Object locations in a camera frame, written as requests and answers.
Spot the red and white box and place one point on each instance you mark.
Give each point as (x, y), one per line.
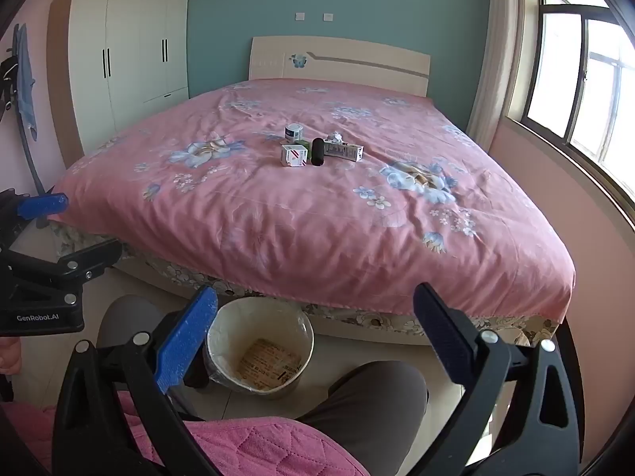
(293, 155)

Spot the flat printed carton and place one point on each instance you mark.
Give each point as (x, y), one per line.
(270, 362)

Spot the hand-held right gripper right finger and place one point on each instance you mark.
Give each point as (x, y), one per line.
(439, 332)

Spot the round beige trash bin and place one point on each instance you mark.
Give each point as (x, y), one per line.
(218, 337)

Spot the small white jar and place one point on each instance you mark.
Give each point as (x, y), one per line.
(293, 132)

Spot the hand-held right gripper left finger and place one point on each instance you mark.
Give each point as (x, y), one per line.
(186, 339)

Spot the person's right leg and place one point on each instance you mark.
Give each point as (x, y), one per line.
(367, 406)

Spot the window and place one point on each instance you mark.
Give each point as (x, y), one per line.
(570, 59)

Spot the black cylinder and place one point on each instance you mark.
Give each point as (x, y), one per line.
(317, 152)

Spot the white wardrobe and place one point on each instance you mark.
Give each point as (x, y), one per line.
(129, 49)

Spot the pink floral blanket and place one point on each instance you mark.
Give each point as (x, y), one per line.
(297, 228)

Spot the blue hanging garment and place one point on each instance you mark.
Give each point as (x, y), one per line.
(24, 79)

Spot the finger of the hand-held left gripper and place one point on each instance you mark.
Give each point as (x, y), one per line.
(42, 206)
(74, 265)

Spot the black hanging item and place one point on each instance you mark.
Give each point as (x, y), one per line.
(6, 84)

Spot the white paper ball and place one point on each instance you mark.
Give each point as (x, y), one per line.
(336, 137)

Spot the beige curtain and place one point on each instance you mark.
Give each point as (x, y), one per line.
(496, 59)

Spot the white milk carton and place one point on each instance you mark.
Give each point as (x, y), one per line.
(350, 151)

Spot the pink quilted jacket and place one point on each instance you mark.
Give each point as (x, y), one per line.
(258, 451)

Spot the grey coat rack pole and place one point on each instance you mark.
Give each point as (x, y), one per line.
(32, 158)

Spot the person's left hand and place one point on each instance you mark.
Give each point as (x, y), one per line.
(9, 357)

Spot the green box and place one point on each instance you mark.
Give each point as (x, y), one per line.
(305, 145)

